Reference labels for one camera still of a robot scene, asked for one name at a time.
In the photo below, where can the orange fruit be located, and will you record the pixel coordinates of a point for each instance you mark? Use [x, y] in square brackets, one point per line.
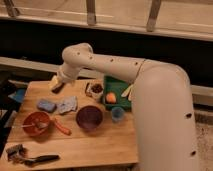
[111, 98]

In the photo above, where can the blue sponge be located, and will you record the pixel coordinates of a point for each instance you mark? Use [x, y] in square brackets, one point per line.
[46, 105]

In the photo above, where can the small blue cup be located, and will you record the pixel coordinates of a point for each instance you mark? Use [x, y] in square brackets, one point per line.
[117, 114]

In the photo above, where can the yellow banana slice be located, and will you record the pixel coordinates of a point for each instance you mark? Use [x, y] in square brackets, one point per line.
[126, 91]
[130, 96]

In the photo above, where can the white cup with dark contents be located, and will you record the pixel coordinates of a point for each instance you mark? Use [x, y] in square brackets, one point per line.
[94, 90]

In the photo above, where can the purple bowl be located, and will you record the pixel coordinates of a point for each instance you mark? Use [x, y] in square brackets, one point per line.
[89, 118]

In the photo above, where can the black rectangular block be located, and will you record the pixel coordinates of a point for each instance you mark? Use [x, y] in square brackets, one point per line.
[57, 89]

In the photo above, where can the orange red bowl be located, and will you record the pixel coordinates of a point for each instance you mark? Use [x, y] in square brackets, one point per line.
[36, 117]

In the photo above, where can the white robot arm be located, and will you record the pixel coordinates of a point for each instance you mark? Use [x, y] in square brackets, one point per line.
[162, 105]

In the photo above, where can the wooden cutting board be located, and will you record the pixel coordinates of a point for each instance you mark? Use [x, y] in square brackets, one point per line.
[111, 144]

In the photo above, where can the grey blue cloth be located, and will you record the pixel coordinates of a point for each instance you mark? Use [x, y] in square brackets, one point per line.
[68, 104]

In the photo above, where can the metal spoon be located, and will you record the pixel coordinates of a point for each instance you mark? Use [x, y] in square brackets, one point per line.
[39, 125]

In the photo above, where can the green tray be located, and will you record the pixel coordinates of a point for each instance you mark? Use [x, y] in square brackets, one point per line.
[117, 87]

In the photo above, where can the blue object at left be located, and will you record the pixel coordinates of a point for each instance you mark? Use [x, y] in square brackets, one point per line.
[18, 95]

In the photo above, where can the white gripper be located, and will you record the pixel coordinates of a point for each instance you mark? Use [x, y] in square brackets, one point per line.
[66, 74]

